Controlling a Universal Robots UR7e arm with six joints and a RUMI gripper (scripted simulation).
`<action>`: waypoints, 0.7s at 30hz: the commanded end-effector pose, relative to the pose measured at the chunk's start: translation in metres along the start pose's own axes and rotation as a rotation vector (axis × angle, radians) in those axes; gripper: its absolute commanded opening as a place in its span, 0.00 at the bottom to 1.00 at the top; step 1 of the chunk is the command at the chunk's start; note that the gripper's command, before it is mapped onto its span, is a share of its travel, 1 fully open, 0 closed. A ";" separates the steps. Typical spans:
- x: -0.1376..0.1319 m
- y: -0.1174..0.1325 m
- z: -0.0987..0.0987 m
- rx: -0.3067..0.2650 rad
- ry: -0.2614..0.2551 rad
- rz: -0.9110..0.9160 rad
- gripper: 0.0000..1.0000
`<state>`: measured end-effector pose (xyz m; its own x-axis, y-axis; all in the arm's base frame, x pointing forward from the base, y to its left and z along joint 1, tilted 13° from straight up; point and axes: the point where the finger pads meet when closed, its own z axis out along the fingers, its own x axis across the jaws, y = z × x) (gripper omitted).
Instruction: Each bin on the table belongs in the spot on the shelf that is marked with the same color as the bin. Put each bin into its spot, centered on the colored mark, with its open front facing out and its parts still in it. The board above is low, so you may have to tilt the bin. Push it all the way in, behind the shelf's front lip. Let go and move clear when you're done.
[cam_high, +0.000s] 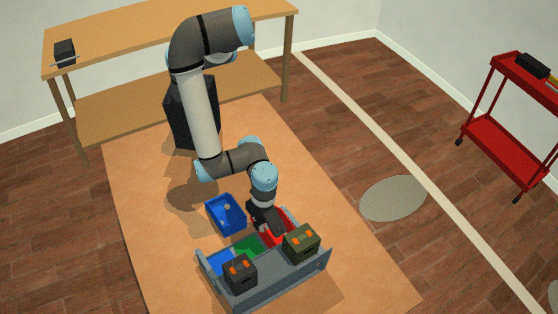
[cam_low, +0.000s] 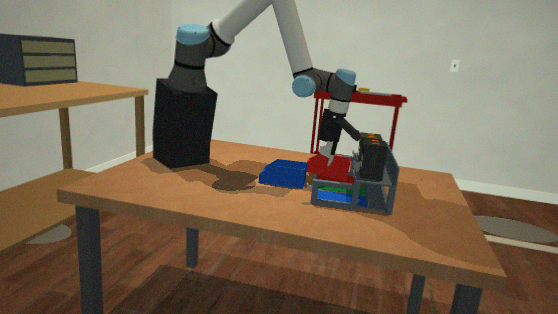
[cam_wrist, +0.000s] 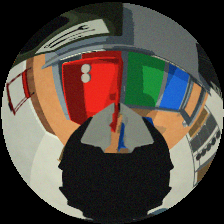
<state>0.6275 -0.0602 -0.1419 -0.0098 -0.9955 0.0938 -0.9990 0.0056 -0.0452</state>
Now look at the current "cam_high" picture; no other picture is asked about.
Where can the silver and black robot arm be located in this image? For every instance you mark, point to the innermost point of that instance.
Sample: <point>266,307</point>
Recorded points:
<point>218,33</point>

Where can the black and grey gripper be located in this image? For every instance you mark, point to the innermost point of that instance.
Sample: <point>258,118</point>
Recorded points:
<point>257,215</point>

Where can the red bin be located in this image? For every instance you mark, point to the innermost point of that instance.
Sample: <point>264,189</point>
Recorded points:
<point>268,238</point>

